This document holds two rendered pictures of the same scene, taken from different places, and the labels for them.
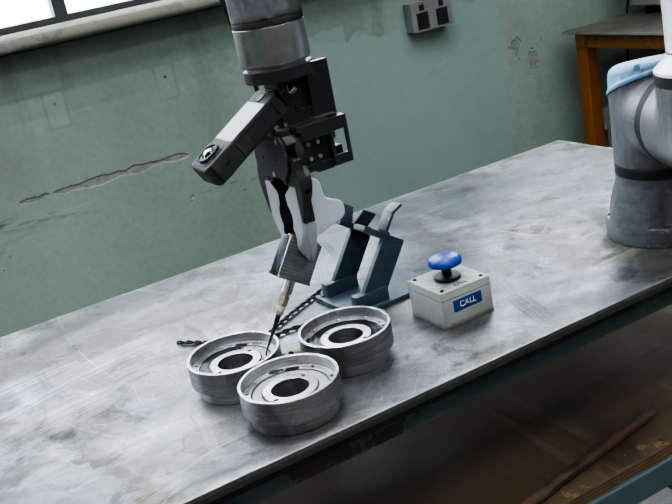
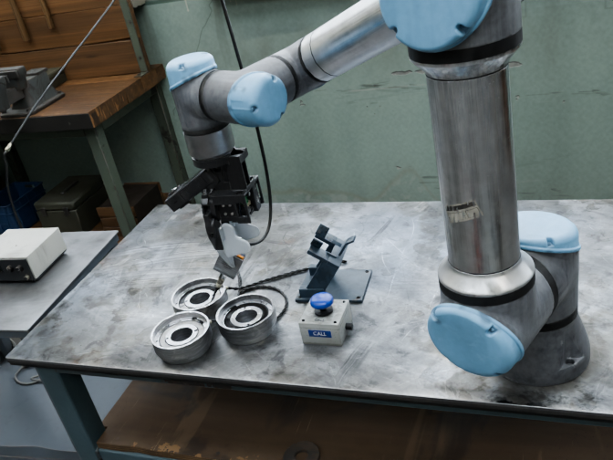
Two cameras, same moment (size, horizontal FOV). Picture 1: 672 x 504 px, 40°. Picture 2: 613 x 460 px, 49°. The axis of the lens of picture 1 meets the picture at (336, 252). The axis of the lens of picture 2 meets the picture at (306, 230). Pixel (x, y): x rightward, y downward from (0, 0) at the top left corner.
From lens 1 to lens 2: 0.96 m
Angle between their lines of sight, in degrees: 46
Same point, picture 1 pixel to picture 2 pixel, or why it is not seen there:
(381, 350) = (244, 338)
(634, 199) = not seen: hidden behind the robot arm
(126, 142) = not seen: hidden behind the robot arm
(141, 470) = (115, 335)
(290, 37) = (201, 145)
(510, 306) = (351, 350)
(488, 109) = not seen: outside the picture
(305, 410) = (162, 354)
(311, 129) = (219, 199)
